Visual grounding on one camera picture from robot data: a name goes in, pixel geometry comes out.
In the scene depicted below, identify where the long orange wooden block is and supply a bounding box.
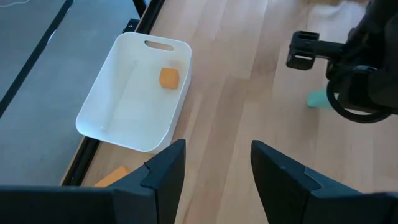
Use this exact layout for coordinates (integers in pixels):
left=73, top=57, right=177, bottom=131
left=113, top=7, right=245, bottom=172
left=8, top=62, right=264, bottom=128
left=93, top=164, right=130, bottom=189

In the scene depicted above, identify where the small green wooden block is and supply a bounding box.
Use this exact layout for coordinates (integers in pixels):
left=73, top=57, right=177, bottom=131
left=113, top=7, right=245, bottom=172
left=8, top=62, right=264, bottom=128
left=305, top=90, right=336, bottom=110

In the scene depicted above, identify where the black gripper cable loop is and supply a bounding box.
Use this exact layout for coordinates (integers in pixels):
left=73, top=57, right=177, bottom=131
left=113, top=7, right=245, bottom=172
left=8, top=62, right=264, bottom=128
left=325, top=65, right=394, bottom=124

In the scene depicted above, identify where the white plastic bin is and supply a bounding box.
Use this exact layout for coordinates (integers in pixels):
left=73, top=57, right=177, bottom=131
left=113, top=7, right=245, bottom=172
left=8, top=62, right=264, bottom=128
left=75, top=31, right=193, bottom=154

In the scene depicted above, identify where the small orange wooden block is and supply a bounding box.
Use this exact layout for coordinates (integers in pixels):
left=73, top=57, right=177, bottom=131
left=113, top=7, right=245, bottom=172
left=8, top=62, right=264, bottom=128
left=159, top=67, right=181, bottom=91

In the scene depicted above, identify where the white floor cable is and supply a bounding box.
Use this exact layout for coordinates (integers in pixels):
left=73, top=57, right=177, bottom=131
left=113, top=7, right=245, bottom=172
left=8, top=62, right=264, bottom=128
left=0, top=0, right=30, bottom=8

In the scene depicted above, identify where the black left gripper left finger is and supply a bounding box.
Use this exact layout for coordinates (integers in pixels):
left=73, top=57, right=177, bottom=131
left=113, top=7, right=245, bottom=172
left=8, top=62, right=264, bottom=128
left=108, top=138, right=187, bottom=224

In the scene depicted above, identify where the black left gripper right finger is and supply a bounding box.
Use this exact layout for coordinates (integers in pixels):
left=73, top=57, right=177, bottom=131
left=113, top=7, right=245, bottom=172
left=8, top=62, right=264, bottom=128
left=250, top=139, right=364, bottom=224

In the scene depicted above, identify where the black frame clamp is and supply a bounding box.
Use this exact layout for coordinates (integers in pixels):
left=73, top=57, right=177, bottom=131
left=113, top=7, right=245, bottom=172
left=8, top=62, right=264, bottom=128
left=121, top=18, right=142, bottom=34

